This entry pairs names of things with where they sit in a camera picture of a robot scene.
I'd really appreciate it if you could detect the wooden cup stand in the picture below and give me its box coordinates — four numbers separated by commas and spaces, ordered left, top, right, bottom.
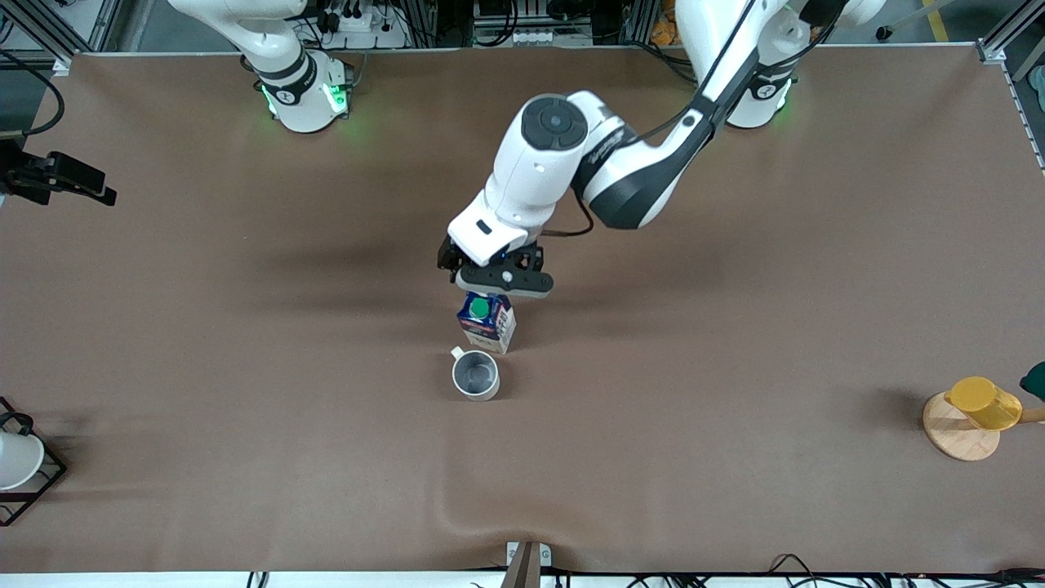
923, 391, 1045, 463

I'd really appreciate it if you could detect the yellow plastic cup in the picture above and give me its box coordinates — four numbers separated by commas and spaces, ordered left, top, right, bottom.
944, 376, 1023, 432

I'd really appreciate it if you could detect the blue milk carton green cap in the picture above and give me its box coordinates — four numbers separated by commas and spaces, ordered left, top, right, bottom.
456, 292, 518, 355

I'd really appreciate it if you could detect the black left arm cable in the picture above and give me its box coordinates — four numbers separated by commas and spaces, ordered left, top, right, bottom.
542, 191, 596, 240

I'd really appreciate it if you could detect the black wire rack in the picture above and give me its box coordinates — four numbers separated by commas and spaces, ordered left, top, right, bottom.
0, 396, 69, 528

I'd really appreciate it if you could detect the white cup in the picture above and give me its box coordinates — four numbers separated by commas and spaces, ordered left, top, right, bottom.
0, 430, 46, 492

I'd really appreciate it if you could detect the white power strip with plugs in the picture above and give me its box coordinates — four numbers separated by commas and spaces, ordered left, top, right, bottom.
321, 7, 410, 51

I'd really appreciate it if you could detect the silver metal mug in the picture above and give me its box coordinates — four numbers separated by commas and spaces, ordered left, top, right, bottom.
450, 345, 501, 402

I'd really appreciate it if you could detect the black cable loop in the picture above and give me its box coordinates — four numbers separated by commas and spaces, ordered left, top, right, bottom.
766, 553, 827, 586

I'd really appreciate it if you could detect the white empty power strip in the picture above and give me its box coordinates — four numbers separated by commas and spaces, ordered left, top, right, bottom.
509, 29, 595, 48

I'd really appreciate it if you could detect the grey table clamp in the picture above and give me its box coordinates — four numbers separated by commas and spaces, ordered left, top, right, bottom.
501, 541, 553, 588

